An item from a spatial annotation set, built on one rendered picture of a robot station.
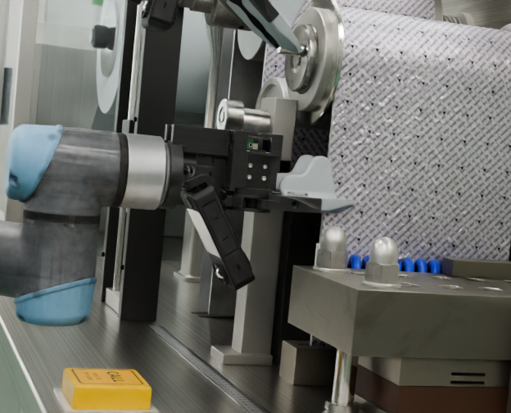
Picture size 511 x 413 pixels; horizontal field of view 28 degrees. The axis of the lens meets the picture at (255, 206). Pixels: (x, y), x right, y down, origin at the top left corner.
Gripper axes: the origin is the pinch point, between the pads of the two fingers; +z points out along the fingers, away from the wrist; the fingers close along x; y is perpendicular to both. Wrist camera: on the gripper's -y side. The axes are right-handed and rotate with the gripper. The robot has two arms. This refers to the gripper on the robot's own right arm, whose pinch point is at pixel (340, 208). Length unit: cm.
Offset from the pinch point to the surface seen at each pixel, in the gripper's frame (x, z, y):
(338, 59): -1.2, -2.4, 15.7
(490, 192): -0.2, 18.1, 3.2
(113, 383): -12.7, -25.8, -16.5
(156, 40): 33.0, -14.3, 18.7
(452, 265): -6.1, 10.8, -4.8
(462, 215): -0.2, 14.9, 0.2
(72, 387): -12.5, -29.4, -17.0
